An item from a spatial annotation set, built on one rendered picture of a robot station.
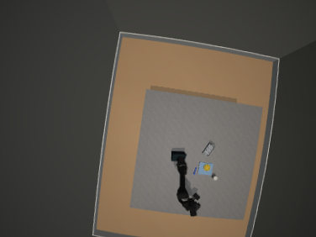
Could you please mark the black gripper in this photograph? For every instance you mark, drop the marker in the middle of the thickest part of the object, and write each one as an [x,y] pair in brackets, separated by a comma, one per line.
[195,196]

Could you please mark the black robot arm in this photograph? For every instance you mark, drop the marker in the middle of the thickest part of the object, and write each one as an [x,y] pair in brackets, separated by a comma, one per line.
[182,191]

